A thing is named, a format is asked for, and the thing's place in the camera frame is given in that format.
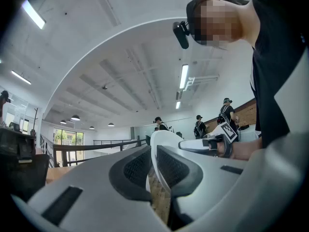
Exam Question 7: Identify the white ceiling pipes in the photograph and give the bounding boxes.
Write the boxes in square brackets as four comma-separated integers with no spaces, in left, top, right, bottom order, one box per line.
[182,74,220,92]

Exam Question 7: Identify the wooden coat stand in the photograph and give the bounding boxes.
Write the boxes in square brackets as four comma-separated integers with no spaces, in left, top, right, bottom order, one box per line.
[30,107,40,137]

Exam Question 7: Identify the person's head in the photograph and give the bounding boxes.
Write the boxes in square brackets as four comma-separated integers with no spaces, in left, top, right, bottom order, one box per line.
[185,0,254,51]

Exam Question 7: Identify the person's right forearm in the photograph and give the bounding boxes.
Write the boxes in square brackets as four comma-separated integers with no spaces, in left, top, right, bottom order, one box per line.
[229,137,264,161]

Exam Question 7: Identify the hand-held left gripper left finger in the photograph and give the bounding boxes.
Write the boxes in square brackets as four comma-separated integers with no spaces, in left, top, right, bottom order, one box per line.
[11,145,171,232]

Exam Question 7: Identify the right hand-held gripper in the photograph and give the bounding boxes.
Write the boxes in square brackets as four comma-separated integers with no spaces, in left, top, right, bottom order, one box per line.
[178,122,239,159]

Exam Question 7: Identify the white round plate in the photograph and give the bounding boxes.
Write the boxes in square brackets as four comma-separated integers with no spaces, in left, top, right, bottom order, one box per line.
[145,130,184,194]

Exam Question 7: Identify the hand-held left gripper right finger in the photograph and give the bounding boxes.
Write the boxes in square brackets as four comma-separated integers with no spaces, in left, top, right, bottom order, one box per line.
[156,128,309,232]

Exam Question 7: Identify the black metal railing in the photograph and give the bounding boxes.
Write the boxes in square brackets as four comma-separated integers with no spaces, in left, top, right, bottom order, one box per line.
[40,134,148,168]

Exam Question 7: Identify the dark equipment cabinet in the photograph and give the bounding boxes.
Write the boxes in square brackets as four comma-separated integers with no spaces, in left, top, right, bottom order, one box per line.
[0,127,37,164]

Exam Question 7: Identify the black head camera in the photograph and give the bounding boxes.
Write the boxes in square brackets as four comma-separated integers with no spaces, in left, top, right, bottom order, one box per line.
[172,20,192,50]

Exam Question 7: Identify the wooden table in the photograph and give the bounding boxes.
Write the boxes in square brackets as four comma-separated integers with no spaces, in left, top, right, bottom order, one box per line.
[45,165,76,185]

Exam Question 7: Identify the person's black shirt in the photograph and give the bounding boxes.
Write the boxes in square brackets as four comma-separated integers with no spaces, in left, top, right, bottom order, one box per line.
[248,0,309,150]

